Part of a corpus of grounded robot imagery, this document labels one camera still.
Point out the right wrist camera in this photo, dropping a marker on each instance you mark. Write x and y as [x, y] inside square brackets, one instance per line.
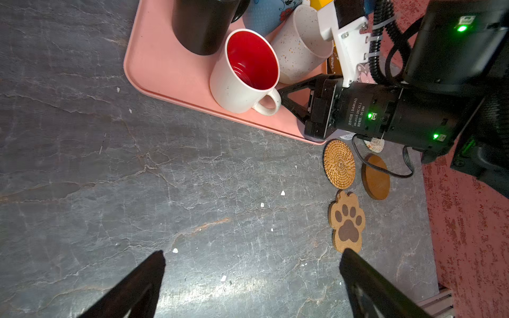
[345, 23]

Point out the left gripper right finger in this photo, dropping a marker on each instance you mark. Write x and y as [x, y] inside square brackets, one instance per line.
[372, 295]

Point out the pink serving tray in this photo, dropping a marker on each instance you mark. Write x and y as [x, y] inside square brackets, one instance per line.
[157, 65]

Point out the yellow mug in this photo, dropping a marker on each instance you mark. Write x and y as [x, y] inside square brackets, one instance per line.
[319, 4]

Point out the white speckled blue mug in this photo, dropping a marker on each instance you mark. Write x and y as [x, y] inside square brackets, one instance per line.
[264, 16]

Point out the white mug red inside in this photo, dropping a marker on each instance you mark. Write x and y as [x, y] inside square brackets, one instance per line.
[246, 74]

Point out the black mug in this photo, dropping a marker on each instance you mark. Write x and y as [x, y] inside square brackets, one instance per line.
[201, 25]

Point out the large round wooden coaster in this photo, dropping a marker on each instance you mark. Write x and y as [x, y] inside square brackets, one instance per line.
[376, 184]

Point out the colourful zigzag woven coaster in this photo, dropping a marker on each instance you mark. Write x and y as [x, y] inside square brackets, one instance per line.
[375, 145]

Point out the woven rattan coaster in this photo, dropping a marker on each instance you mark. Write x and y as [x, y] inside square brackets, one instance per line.
[339, 164]

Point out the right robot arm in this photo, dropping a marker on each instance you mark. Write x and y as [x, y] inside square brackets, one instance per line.
[439, 86]

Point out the brown paw print coaster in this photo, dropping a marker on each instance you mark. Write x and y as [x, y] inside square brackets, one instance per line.
[348, 221]

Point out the white mug centre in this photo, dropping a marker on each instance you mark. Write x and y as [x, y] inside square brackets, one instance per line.
[299, 46]

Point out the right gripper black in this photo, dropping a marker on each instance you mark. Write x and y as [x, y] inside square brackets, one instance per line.
[421, 120]

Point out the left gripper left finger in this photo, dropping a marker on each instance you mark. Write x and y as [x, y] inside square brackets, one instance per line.
[137, 295]

